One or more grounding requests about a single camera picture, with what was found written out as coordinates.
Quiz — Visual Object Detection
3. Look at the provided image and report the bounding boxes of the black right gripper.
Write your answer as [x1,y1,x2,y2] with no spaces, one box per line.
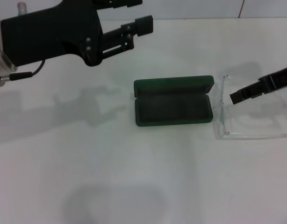
[229,64,287,105]

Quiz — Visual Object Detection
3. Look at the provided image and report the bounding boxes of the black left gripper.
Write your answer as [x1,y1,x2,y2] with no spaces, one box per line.
[0,0,105,68]

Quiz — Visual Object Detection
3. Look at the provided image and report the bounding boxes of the clear white glasses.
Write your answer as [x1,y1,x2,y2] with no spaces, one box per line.
[213,74,287,140]

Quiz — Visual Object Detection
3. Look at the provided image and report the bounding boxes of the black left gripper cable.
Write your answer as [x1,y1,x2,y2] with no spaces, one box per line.
[0,59,46,84]

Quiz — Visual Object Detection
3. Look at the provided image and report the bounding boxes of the green glasses case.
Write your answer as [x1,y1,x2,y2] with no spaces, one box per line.
[133,75,215,128]

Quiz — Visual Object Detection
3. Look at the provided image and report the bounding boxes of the silver left connector post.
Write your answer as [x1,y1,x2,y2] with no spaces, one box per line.
[16,1,28,17]

